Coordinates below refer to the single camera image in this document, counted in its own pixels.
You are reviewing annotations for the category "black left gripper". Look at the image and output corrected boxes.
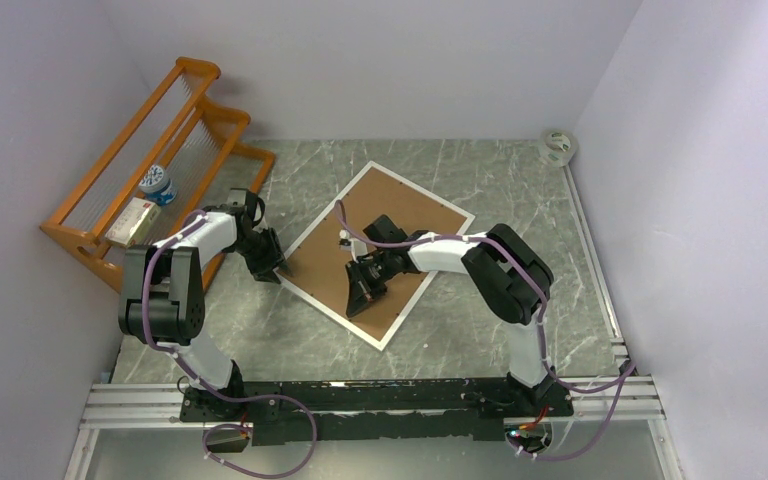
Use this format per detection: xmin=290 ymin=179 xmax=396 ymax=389
xmin=229 ymin=227 xmax=292 ymax=285

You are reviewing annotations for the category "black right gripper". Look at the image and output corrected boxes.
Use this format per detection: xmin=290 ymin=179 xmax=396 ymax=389
xmin=345 ymin=250 xmax=397 ymax=317

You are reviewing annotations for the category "brown frame backing board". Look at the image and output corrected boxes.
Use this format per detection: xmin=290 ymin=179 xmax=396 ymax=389
xmin=287 ymin=166 xmax=468 ymax=342

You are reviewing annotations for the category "white picture frame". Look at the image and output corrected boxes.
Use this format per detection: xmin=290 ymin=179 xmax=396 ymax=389
xmin=281 ymin=162 xmax=475 ymax=351

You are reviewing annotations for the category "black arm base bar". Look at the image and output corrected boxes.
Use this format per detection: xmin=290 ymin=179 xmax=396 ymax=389
xmin=179 ymin=376 xmax=574 ymax=446

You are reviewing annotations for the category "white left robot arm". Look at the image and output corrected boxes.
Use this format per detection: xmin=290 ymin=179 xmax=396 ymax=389
xmin=118 ymin=189 xmax=289 ymax=420

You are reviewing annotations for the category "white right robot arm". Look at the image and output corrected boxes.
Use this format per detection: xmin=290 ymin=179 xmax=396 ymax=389
xmin=345 ymin=215 xmax=554 ymax=415

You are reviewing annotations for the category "orange wooden rack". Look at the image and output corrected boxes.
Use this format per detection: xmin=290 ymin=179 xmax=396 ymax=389
xmin=40 ymin=57 xmax=276 ymax=291

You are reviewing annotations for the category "white red small box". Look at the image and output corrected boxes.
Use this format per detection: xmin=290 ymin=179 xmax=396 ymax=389
xmin=105 ymin=197 xmax=161 ymax=248

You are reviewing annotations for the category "blue white round tin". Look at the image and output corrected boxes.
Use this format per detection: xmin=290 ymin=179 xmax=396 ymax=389
xmin=138 ymin=165 xmax=177 ymax=206

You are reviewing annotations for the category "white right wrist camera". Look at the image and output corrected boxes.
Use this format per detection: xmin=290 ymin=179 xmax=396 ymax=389
xmin=338 ymin=230 xmax=368 ymax=261

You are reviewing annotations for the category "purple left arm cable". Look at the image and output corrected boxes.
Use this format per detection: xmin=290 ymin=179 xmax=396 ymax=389
xmin=142 ymin=210 xmax=319 ymax=480

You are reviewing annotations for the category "aluminium rail frame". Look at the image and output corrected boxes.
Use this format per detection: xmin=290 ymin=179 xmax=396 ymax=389
xmin=62 ymin=165 xmax=687 ymax=480

